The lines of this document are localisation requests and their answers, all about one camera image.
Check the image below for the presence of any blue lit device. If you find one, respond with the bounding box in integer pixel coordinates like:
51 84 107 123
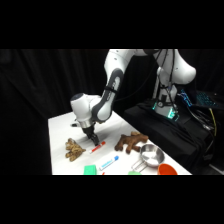
177 88 193 108

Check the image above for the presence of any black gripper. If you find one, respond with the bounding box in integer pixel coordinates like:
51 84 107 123
81 125 100 146

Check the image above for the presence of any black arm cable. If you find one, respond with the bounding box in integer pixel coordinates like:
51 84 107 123
114 49 178 111

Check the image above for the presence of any teal lit keyboard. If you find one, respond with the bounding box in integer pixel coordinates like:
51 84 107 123
195 91 218 108

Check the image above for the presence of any black curtain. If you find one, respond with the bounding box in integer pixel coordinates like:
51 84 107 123
0 49 224 176

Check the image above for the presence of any blue marker pen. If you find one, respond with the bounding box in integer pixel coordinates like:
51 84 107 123
98 155 120 171

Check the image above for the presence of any red marker pen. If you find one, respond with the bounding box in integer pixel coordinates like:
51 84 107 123
88 140 107 155

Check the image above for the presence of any yellow cable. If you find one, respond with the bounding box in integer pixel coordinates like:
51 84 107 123
208 107 218 137

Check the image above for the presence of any orange bowl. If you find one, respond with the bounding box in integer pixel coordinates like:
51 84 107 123
157 162 178 176

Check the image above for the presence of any green block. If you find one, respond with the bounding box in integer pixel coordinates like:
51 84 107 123
83 164 98 176

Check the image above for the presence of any tan plush toy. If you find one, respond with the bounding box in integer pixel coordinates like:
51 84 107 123
64 137 87 163

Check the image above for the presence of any brown plush toy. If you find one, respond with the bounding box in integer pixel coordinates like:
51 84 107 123
114 131 150 155

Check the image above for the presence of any black covered robot stand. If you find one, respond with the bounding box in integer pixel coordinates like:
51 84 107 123
122 99 216 175

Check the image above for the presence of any metal measuring cup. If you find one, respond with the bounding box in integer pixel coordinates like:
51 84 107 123
130 143 166 173

